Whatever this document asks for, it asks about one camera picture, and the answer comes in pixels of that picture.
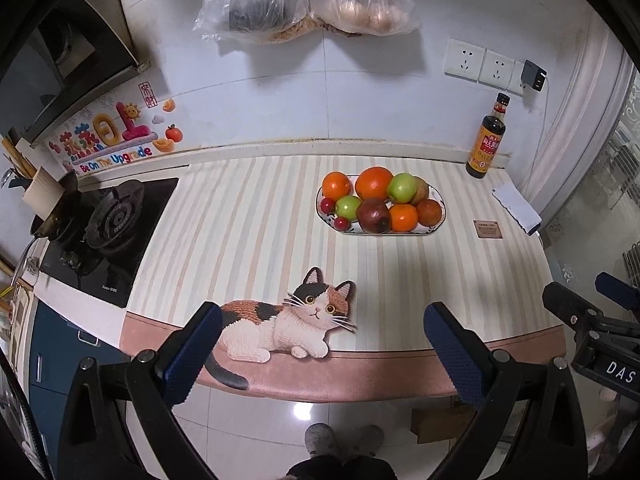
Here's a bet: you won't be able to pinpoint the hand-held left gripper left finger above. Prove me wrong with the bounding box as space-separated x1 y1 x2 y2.
52 301 223 480

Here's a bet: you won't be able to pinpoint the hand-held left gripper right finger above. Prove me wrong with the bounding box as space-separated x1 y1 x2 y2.
422 301 598 480

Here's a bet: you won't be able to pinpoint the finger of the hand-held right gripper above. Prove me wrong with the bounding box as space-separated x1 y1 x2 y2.
595 272 640 311
542 282 606 333

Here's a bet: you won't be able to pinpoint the oval leaf-patterned plate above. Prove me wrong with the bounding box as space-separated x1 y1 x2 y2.
315 174 447 237

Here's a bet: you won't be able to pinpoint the dark reddish orange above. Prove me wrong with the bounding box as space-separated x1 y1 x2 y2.
416 198 444 227

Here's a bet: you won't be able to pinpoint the small orange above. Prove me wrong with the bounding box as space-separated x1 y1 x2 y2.
388 203 419 232

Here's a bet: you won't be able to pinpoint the large green apple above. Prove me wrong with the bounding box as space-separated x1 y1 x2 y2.
388 172 418 205

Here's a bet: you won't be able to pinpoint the small green apple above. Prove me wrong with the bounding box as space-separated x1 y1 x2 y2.
335 195 363 220

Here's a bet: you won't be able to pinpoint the large orange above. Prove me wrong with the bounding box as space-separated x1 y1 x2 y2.
321 171 352 201
355 166 396 202

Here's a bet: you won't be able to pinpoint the brown cardboard box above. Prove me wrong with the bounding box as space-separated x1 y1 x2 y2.
411 405 476 445

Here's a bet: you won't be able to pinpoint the white folded paper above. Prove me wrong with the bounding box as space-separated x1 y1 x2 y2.
491 182 543 235

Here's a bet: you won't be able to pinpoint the frosted glass door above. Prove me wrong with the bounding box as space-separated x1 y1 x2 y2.
542 65 640 281

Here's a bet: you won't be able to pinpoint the blue cabinet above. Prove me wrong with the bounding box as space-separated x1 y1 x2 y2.
27 300 131 441

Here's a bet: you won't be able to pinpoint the striped cat-print table mat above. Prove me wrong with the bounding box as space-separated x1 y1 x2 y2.
120 152 566 403

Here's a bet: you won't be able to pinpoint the black gas stove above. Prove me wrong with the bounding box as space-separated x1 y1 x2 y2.
37 176 180 309

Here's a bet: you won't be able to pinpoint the red-brown apple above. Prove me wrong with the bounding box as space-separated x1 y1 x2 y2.
356 198 392 235

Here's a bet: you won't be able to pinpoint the person's dark trouser legs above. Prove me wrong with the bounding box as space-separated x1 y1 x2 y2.
285 454 396 480

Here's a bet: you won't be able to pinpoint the dark soy sauce bottle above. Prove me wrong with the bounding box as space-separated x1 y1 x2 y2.
465 92 512 179

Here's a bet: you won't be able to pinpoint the dark metal wok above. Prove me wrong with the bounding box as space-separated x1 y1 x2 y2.
30 172 90 242

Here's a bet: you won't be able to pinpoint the beige wooden utensil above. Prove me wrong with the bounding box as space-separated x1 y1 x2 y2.
22 166 66 216

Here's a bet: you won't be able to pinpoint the black plug-in charger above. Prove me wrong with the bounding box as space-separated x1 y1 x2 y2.
520 60 548 93

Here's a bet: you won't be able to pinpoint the black range hood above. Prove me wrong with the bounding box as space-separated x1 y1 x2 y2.
0 0 151 146

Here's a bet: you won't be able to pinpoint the clear plastic bag dark contents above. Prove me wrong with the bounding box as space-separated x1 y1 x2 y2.
194 0 313 46

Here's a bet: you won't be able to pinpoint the colourful wall sticker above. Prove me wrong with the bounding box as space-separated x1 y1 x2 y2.
47 80 186 176

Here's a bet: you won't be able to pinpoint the white wall socket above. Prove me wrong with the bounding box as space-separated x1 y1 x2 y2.
445 38 486 81
478 50 517 86

